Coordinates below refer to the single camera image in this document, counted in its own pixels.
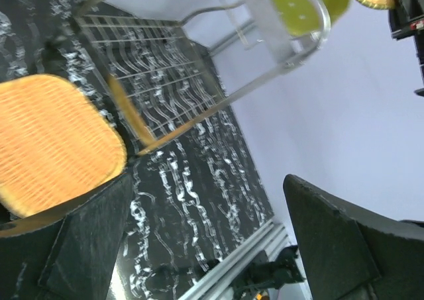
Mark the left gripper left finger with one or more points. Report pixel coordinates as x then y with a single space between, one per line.
68 251

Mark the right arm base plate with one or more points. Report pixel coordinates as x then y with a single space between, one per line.
262 274

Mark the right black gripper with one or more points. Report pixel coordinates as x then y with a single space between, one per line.
406 20

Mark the aluminium mounting rail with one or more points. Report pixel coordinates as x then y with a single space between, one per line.
270 237

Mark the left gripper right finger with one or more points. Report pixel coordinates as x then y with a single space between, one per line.
349 252

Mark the steel wire dish rack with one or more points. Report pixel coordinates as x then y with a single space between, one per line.
160 79

